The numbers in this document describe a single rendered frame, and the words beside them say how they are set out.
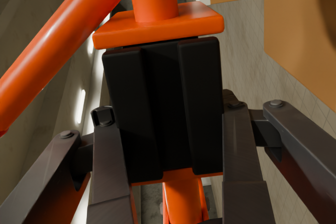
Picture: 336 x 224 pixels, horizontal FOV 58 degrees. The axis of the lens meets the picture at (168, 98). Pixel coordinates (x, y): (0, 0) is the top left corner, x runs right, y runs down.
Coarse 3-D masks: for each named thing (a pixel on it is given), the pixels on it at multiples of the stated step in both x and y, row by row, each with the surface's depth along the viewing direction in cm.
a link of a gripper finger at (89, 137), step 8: (80, 136) 15; (88, 136) 15; (80, 144) 14; (88, 144) 14; (80, 152) 14; (88, 152) 14; (72, 160) 14; (80, 160) 14; (88, 160) 14; (72, 168) 14; (80, 168) 14; (88, 168) 14; (72, 176) 14
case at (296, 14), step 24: (264, 0) 38; (288, 0) 30; (312, 0) 25; (264, 24) 39; (288, 24) 31; (312, 24) 26; (264, 48) 40; (288, 48) 32; (312, 48) 27; (288, 72) 33; (312, 72) 27
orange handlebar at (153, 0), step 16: (144, 0) 14; (160, 0) 14; (176, 0) 14; (144, 16) 14; (160, 16) 14; (176, 192) 18; (192, 192) 18; (160, 208) 22; (176, 208) 18; (192, 208) 18; (208, 208) 22
